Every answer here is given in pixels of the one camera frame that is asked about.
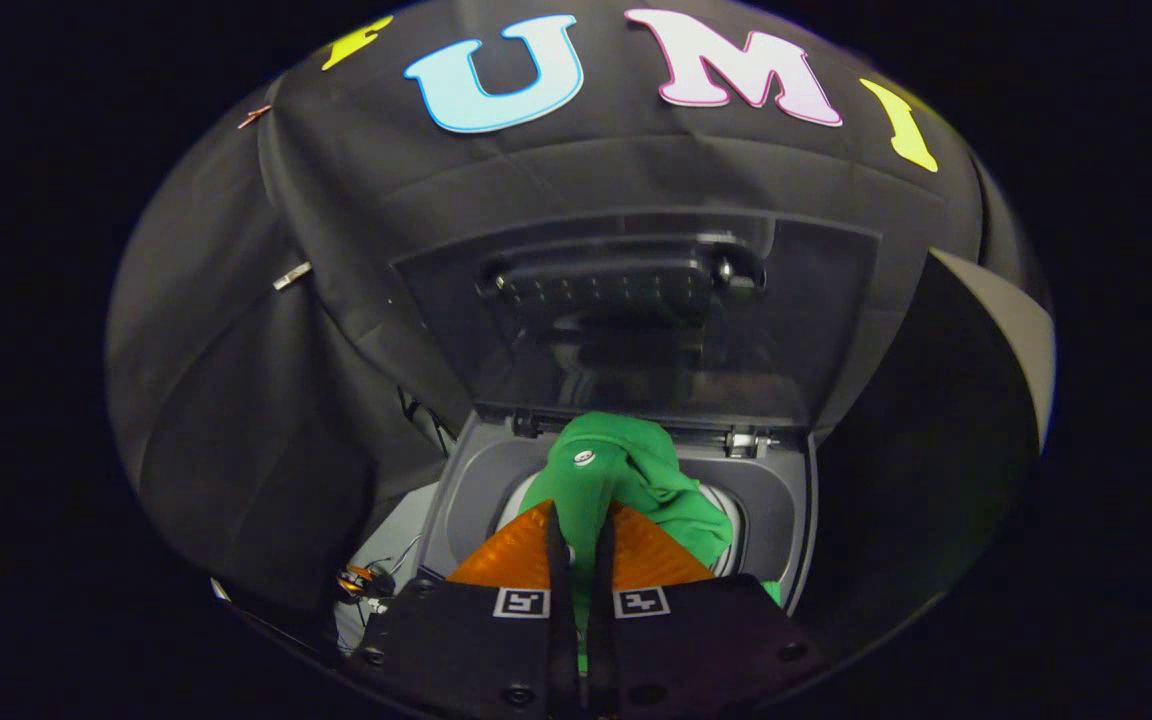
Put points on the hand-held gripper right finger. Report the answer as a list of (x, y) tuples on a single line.
[(604, 650)]

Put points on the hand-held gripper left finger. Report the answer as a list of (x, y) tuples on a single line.
[(561, 650)]

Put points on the green polo shirt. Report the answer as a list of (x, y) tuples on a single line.
[(626, 470)]

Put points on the dark washing machine lid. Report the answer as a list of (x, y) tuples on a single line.
[(636, 340)]

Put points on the black backdrop cloth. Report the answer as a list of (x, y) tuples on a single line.
[(336, 300)]

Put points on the silver cloth clip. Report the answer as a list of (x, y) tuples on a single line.
[(291, 275)]

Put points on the copper cloth clip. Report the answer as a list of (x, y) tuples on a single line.
[(254, 116)]

